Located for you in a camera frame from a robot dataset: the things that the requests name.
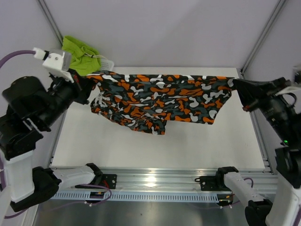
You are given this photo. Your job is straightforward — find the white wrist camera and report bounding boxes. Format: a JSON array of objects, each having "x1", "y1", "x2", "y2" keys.
[
  {"x1": 276, "y1": 64, "x2": 301, "y2": 96},
  {"x1": 33, "y1": 48, "x2": 74, "y2": 83}
]

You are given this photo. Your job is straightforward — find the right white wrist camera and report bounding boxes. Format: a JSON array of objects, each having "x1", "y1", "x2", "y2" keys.
[{"x1": 276, "y1": 64, "x2": 301, "y2": 96}]

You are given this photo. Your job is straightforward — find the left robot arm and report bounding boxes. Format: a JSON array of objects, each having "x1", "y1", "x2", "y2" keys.
[{"x1": 0, "y1": 74, "x2": 103, "y2": 212}]

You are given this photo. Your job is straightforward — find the left aluminium corner post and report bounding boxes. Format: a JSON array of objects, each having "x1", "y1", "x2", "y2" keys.
[{"x1": 36, "y1": 0, "x2": 63, "y2": 46}]

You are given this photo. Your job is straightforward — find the white slotted cable duct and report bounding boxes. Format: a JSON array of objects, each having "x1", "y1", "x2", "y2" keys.
[{"x1": 52, "y1": 191, "x2": 219, "y2": 203}]

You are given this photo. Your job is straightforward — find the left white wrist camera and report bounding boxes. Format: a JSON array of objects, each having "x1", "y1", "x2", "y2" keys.
[{"x1": 33, "y1": 48, "x2": 74, "y2": 83}]

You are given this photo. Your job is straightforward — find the orange camouflage shorts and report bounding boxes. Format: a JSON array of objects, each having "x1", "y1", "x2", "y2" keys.
[{"x1": 87, "y1": 71, "x2": 234, "y2": 135}]

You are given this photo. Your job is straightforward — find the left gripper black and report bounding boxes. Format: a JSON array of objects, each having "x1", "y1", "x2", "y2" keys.
[{"x1": 35, "y1": 68, "x2": 95, "y2": 130}]

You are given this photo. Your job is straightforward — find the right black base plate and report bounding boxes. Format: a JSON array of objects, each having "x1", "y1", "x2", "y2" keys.
[{"x1": 194, "y1": 176, "x2": 228, "y2": 191}]

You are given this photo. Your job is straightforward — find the aluminium corner post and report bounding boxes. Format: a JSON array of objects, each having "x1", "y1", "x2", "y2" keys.
[
  {"x1": 36, "y1": 0, "x2": 63, "y2": 46},
  {"x1": 240, "y1": 0, "x2": 289, "y2": 76}
]

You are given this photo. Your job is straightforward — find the right aluminium side rail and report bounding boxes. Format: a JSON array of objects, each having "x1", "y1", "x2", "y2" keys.
[{"x1": 238, "y1": 109, "x2": 277, "y2": 175}]

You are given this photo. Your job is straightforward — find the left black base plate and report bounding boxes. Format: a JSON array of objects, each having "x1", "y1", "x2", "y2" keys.
[{"x1": 75, "y1": 174, "x2": 118, "y2": 189}]

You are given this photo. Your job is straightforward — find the white plastic basket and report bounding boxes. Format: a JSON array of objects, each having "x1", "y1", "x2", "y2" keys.
[{"x1": 100, "y1": 58, "x2": 114, "y2": 71}]

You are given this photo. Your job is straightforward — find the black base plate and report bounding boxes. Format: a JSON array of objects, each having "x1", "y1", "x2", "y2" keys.
[
  {"x1": 194, "y1": 176, "x2": 228, "y2": 191},
  {"x1": 75, "y1": 174, "x2": 118, "y2": 189}
]

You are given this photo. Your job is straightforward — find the right aluminium corner post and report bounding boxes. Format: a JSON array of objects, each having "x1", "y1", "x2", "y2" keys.
[{"x1": 240, "y1": 0, "x2": 289, "y2": 76}]

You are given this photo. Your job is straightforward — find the lime green shorts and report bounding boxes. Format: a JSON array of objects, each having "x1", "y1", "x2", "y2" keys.
[{"x1": 62, "y1": 36, "x2": 101, "y2": 77}]

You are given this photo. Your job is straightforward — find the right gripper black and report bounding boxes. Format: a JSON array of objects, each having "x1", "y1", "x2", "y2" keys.
[{"x1": 234, "y1": 75, "x2": 301, "y2": 144}]

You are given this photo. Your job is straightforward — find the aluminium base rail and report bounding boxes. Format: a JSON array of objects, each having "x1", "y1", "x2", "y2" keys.
[{"x1": 102, "y1": 168, "x2": 278, "y2": 194}]

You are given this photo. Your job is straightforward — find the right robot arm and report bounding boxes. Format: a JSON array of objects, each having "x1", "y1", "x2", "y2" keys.
[{"x1": 214, "y1": 77, "x2": 301, "y2": 226}]

